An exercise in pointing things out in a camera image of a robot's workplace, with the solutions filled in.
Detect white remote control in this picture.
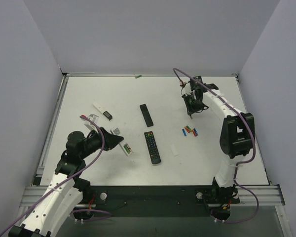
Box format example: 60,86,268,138
110,127,133,157

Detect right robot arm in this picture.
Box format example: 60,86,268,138
180,77,256,194

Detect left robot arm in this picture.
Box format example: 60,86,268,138
8,127,124,237

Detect white remote with display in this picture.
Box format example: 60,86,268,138
92,101,113,121

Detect slim black remote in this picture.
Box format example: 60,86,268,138
140,104,153,127

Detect black remote with buttons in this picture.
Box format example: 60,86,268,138
144,131,161,165

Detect white battery cover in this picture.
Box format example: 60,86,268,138
170,145,179,156

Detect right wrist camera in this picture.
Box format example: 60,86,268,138
180,81,191,96

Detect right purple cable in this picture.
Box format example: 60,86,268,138
172,68,259,224

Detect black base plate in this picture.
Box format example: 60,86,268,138
78,185,240,217

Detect aluminium frame rail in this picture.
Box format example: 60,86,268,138
19,186,285,207

